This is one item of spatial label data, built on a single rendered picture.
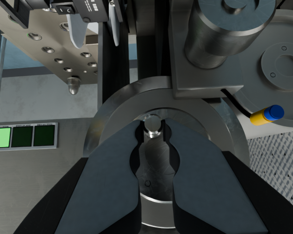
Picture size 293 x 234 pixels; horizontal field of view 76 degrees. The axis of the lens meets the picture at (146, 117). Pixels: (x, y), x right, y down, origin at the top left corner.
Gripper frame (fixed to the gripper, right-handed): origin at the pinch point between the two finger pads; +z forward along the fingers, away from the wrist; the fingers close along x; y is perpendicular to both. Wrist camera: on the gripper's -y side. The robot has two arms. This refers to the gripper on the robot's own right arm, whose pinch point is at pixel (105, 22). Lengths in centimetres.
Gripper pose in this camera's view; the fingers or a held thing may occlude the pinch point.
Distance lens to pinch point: 26.2
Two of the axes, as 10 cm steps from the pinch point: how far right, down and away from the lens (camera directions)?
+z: 0.4, 2.0, 9.8
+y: 0.5, 9.8, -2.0
